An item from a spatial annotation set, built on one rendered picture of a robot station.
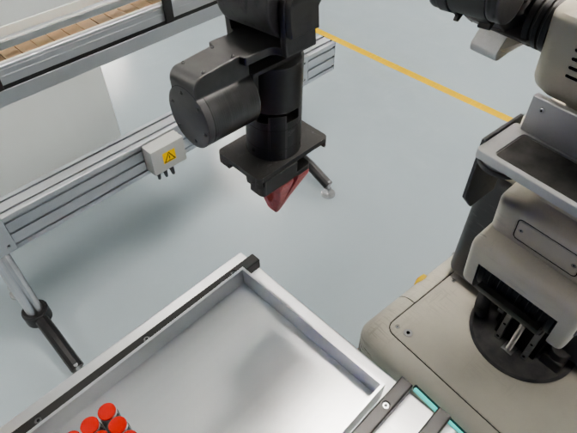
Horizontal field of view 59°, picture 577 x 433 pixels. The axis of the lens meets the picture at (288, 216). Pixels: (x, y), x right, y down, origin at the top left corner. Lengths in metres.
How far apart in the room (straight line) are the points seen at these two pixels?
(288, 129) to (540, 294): 0.61
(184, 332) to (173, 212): 1.42
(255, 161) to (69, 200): 1.10
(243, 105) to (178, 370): 0.40
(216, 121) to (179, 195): 1.78
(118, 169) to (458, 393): 1.12
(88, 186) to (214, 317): 0.90
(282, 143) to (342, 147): 1.90
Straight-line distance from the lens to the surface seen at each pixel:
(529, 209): 0.96
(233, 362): 0.72
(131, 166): 1.63
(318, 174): 2.13
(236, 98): 0.44
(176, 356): 0.73
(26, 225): 1.56
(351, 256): 1.96
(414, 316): 1.50
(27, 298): 1.74
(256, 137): 0.51
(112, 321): 1.88
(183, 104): 0.45
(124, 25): 1.40
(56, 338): 1.76
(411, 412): 0.70
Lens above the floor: 1.51
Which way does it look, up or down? 47 degrees down
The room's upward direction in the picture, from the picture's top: straight up
